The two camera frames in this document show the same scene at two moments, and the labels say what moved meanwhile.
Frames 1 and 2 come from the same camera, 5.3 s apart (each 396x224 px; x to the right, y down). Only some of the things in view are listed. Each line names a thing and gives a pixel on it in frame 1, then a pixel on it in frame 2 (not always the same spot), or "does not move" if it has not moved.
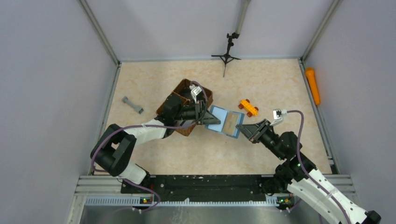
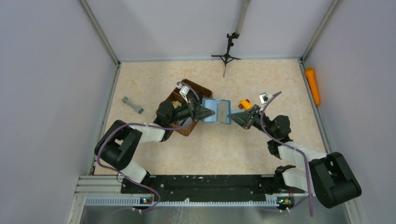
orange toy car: [250, 109] does not move
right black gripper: [254, 131] -> [245, 118]
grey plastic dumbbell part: [139, 109] does not move
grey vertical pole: [244, 4] does not move
